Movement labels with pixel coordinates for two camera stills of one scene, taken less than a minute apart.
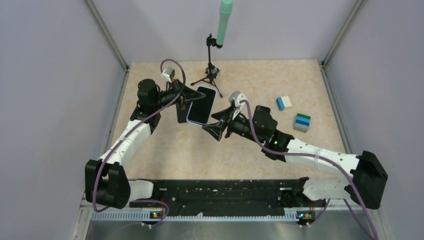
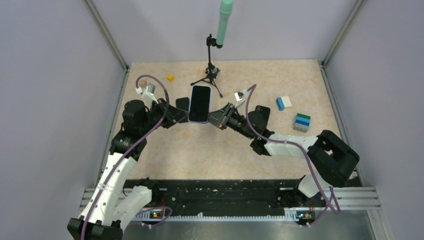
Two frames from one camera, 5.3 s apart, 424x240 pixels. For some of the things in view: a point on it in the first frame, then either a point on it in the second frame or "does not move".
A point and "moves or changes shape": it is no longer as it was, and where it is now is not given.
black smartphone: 201,108 does not move
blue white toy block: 283,102 does not move
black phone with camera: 261,111 does not move
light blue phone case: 200,109 moves or changes shape
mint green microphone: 225,10 does not move
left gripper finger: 189,94 -> 175,115
